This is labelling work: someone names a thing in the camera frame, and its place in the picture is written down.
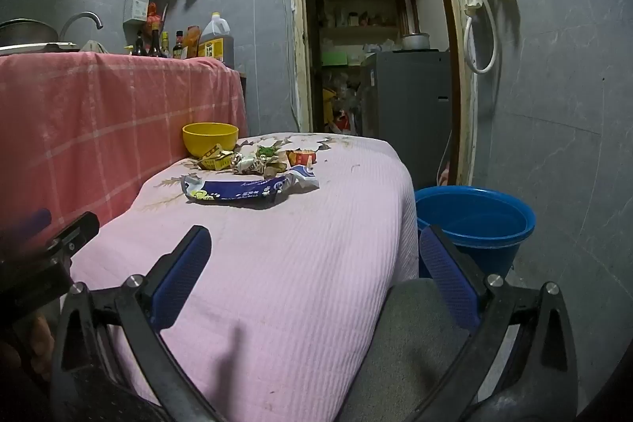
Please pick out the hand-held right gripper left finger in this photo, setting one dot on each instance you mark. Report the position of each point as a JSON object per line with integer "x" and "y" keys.
{"x": 183, "y": 273}

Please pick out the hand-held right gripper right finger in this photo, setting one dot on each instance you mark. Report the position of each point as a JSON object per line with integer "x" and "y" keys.
{"x": 445, "y": 273}

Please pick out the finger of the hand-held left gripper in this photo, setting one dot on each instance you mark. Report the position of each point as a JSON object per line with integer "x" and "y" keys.
{"x": 29, "y": 220}
{"x": 74, "y": 231}

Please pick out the blue plastic bucket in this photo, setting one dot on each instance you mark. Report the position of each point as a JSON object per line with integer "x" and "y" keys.
{"x": 494, "y": 254}

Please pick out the blue and white plastic wrapper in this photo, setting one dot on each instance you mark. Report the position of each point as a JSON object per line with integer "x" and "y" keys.
{"x": 237, "y": 193}

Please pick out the yellow carton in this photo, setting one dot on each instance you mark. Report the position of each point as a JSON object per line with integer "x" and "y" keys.
{"x": 217, "y": 161}

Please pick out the green plastic wrapper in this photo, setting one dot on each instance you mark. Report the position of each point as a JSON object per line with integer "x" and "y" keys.
{"x": 267, "y": 151}

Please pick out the red and brown paper wrapper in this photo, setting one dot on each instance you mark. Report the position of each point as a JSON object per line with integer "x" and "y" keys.
{"x": 301, "y": 156}

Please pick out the person's left hand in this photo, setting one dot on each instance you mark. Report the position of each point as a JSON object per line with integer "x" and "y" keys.
{"x": 42, "y": 343}

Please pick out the pink floral blanket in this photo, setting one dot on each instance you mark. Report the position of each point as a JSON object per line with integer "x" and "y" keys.
{"x": 296, "y": 278}

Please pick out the red plaid cloth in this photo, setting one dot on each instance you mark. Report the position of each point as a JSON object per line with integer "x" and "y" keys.
{"x": 99, "y": 120}

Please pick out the yellow bowl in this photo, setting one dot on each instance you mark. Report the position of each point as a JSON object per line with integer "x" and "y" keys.
{"x": 210, "y": 140}

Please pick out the grey refrigerator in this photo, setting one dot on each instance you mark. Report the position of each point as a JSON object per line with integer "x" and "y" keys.
{"x": 410, "y": 115}

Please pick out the grey rag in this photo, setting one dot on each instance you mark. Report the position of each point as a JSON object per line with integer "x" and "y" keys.
{"x": 94, "y": 46}

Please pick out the metal wok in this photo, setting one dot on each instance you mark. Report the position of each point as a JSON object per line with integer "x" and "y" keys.
{"x": 24, "y": 31}

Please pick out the dark sauce bottle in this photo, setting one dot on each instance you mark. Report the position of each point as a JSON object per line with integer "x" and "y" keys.
{"x": 140, "y": 46}
{"x": 156, "y": 42}
{"x": 178, "y": 45}

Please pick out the pile of bags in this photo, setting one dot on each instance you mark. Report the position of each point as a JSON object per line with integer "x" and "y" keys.
{"x": 341, "y": 105}

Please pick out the metal faucet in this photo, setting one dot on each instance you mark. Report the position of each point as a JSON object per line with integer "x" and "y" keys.
{"x": 81, "y": 17}

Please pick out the orange seasoning packet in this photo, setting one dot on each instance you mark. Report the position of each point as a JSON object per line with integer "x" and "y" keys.
{"x": 192, "y": 39}

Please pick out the metal pot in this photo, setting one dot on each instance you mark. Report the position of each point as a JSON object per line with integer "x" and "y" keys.
{"x": 415, "y": 41}

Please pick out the large cooking oil bottle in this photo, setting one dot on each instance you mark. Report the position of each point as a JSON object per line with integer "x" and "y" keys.
{"x": 217, "y": 41}

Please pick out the wooden storage shelves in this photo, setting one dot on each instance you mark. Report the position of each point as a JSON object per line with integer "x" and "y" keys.
{"x": 356, "y": 26}

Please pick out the wooden door frame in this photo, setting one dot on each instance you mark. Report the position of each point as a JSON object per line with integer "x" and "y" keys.
{"x": 296, "y": 31}

